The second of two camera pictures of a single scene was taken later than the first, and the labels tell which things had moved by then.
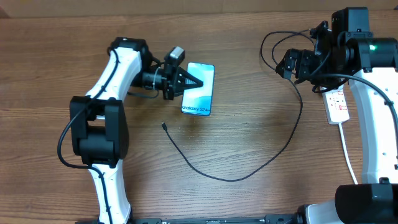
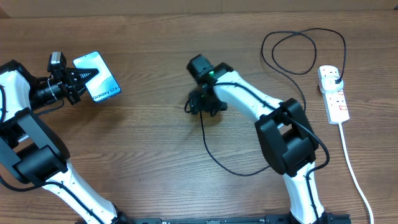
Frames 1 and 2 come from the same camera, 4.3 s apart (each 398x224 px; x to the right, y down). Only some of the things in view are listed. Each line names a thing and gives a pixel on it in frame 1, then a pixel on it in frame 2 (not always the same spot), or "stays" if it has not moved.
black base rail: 277,219 stays
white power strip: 336,106 stays
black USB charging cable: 286,142 to 268,167
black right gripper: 299,60 to 199,107
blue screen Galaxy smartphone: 199,101 to 102,85
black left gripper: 172,78 to 74,80
